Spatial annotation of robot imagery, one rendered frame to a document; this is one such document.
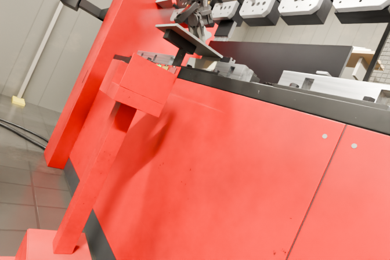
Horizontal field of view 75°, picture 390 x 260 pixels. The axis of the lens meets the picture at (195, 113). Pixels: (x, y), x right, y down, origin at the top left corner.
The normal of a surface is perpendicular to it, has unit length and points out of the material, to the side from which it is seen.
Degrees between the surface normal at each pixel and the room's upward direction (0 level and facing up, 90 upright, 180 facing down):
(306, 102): 90
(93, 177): 90
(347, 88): 90
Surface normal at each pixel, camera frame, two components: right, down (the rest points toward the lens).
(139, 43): 0.57, 0.25
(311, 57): -0.72, -0.33
